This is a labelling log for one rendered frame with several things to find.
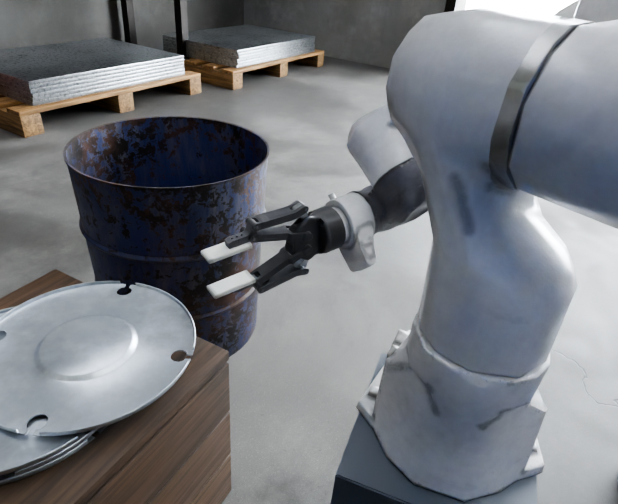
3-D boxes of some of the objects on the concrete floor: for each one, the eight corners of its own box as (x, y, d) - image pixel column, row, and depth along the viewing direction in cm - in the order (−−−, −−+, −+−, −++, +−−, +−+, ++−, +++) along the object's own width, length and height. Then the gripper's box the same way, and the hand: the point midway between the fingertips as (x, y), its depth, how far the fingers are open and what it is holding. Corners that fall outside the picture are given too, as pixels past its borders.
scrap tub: (183, 258, 154) (171, 105, 128) (294, 309, 136) (306, 144, 111) (64, 329, 123) (17, 147, 97) (187, 407, 105) (170, 210, 80)
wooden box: (88, 401, 104) (54, 268, 86) (232, 488, 90) (230, 351, 72) (-129, 578, 74) (-253, 430, 55) (38, 751, 60) (-54, 630, 41)
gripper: (321, 259, 91) (205, 308, 80) (321, 167, 79) (187, 209, 69) (346, 280, 86) (226, 336, 75) (350, 184, 74) (210, 233, 64)
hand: (226, 268), depth 73 cm, fingers open, 6 cm apart
